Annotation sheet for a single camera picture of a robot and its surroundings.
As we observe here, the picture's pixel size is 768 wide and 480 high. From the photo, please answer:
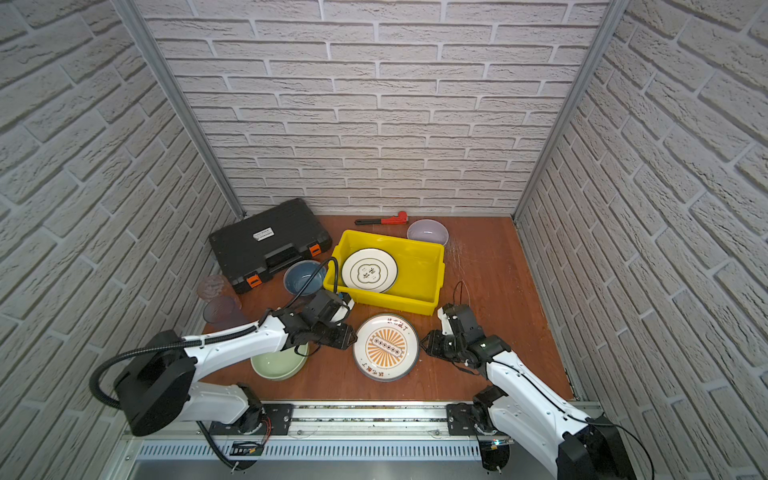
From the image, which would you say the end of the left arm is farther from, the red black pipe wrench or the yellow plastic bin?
the red black pipe wrench

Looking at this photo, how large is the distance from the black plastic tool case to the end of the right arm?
553 millimetres

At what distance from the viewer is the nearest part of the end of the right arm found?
599 mm

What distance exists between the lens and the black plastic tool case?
0.97m

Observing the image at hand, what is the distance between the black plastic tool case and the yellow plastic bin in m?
0.09

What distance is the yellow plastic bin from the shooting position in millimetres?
938
